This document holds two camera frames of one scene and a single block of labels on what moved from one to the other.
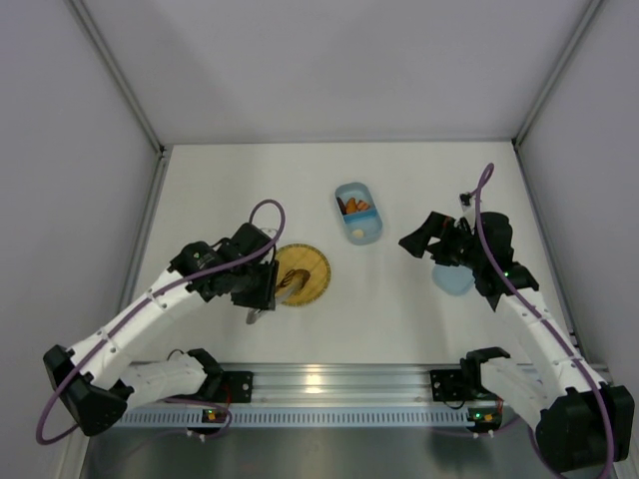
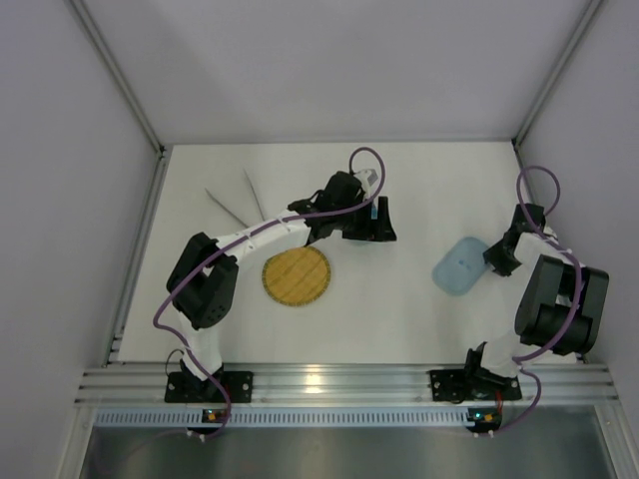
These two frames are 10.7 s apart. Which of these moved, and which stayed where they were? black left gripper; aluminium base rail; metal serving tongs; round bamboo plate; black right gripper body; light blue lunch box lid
Moved: black right gripper body; black left gripper; metal serving tongs
Stayed: aluminium base rail; round bamboo plate; light blue lunch box lid
